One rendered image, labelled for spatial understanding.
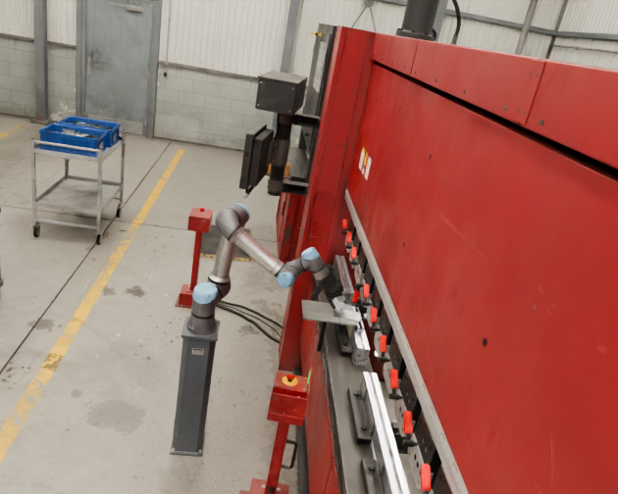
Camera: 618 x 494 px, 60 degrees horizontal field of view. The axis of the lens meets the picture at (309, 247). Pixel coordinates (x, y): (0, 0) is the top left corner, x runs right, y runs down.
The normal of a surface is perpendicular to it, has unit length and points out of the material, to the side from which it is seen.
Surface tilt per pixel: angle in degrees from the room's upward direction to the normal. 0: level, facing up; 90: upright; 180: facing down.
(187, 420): 90
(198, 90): 90
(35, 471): 0
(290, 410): 90
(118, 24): 90
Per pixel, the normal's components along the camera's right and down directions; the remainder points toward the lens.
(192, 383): 0.07, 0.40
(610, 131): -0.98, -0.14
